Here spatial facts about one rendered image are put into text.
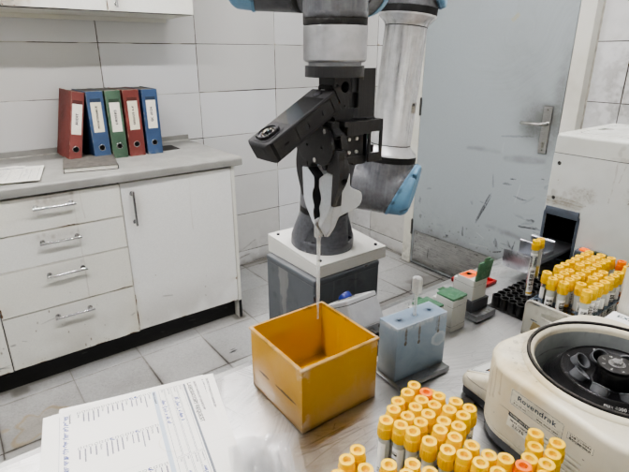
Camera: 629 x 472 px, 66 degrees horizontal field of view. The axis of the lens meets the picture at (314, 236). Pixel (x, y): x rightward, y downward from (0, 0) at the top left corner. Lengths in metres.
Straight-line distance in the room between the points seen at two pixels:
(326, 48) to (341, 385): 0.43
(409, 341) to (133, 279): 1.80
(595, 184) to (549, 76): 1.51
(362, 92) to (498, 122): 2.25
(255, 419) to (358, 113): 0.43
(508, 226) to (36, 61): 2.52
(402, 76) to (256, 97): 2.20
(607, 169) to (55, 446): 1.12
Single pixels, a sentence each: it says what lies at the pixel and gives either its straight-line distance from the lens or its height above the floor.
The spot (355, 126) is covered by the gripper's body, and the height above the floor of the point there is 1.26.
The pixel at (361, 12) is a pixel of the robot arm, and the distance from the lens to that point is 0.59.
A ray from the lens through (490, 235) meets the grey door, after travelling 2.96.
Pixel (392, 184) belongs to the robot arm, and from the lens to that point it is 1.04.
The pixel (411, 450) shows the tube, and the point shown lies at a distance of 0.54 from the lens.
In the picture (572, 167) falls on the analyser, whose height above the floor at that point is 1.10.
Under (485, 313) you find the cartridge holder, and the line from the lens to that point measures 0.98.
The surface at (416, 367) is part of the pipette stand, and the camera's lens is 0.78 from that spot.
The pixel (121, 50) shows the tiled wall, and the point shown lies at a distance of 2.85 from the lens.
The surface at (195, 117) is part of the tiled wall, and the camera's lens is 2.99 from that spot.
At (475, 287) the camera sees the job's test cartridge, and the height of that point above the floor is 0.94.
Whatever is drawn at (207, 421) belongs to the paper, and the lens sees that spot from 0.70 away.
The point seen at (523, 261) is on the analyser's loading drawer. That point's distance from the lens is 1.15.
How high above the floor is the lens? 1.34
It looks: 20 degrees down
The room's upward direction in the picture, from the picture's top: straight up
